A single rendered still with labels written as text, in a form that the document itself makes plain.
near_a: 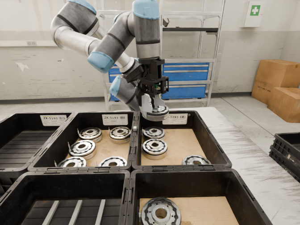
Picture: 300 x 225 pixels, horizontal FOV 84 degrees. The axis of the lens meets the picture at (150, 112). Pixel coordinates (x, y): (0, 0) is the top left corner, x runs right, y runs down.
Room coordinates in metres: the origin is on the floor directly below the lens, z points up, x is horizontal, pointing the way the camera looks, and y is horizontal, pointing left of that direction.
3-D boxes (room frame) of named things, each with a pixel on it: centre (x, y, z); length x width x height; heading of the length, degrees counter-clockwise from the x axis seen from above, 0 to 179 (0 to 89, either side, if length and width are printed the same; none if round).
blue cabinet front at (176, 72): (2.57, -0.54, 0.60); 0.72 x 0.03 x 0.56; 96
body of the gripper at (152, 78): (0.55, -0.01, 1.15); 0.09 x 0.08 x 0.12; 43
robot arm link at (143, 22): (0.56, 0.01, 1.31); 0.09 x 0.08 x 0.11; 37
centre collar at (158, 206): (0.28, -0.03, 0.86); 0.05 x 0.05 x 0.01
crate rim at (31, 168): (0.56, 0.21, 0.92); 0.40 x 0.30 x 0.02; 2
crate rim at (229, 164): (0.57, -0.09, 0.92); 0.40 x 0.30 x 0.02; 2
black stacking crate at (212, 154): (0.57, -0.09, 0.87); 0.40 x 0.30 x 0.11; 2
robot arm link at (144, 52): (0.56, 0.00, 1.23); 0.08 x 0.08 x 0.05
